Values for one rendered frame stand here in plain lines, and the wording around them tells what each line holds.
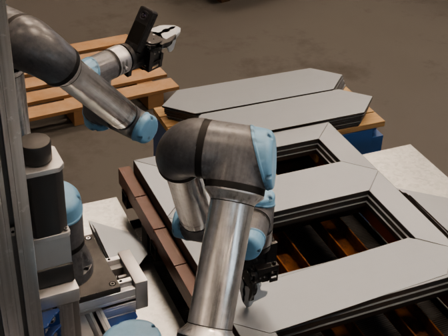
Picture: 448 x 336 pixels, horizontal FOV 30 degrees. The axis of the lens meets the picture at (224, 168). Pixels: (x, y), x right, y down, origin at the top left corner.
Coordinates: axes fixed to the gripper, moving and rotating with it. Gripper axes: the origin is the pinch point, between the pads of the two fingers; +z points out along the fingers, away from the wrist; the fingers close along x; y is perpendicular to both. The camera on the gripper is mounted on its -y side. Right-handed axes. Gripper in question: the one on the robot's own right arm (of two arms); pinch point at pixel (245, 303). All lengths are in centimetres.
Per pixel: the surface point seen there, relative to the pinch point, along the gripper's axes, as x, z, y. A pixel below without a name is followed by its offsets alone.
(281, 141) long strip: 72, 2, 46
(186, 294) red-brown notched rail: 17.4, 8.4, -9.6
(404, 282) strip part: -6.5, 1.6, 45.5
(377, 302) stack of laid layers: -9.1, 3.3, 35.3
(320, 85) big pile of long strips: 107, 3, 81
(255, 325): -7.0, 1.5, -0.1
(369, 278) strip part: -1.6, 1.6, 37.4
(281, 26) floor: 333, 88, 184
